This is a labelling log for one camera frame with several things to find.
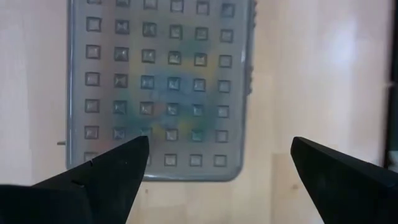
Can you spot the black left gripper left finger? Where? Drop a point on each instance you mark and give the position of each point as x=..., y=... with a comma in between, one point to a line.
x=77, y=199

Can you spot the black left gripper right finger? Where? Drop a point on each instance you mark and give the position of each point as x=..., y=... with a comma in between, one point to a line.
x=351, y=193

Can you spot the translucent plastic pencil case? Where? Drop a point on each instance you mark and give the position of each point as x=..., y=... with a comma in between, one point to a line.
x=102, y=93

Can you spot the yellow green crayon box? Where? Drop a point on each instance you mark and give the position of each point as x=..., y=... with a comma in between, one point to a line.
x=174, y=93

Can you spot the black aluminium table frame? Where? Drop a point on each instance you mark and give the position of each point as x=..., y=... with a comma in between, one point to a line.
x=392, y=77

